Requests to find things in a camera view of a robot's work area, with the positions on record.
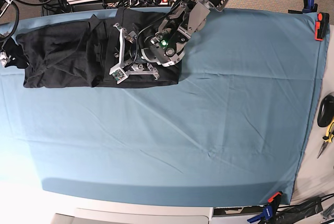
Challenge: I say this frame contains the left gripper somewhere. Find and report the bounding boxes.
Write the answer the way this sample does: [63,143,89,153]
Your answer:
[113,23,160,80]

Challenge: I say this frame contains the black T-shirt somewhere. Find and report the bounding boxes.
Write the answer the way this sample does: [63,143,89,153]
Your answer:
[16,8,182,88]

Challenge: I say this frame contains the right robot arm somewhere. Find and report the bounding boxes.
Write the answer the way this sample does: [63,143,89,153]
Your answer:
[1,0,52,69]

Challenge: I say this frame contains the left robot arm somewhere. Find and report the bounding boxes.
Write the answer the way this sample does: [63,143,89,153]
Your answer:
[109,0,229,84]

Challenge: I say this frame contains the white power strip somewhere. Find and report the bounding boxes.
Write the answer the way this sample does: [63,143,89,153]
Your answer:
[104,0,175,8]

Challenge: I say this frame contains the blue table cloth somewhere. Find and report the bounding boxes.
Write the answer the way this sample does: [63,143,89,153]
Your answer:
[1,9,329,207]

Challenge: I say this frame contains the orange black clamp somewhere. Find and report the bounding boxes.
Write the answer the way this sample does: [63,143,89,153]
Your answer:
[315,13,329,41]

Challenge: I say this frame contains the black computer mouse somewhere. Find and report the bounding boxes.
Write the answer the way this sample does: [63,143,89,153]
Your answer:
[317,93,334,127]

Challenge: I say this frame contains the blue orange clamp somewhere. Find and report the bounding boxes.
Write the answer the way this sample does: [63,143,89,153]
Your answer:
[247,191,283,223]

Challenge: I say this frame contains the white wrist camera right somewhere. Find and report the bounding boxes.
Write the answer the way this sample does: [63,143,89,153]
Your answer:
[0,50,11,67]

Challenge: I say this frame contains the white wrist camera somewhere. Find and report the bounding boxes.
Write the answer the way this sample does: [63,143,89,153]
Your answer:
[0,50,11,67]
[109,64,129,84]

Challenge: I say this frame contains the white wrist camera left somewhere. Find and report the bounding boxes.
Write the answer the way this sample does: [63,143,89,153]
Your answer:
[109,64,129,84]

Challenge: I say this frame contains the blue handled clamp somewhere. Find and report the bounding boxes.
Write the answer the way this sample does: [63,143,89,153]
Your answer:
[302,0,318,14]

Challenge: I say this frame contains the yellow handled pliers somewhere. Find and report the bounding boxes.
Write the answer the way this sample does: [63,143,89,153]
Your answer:
[317,120,333,159]

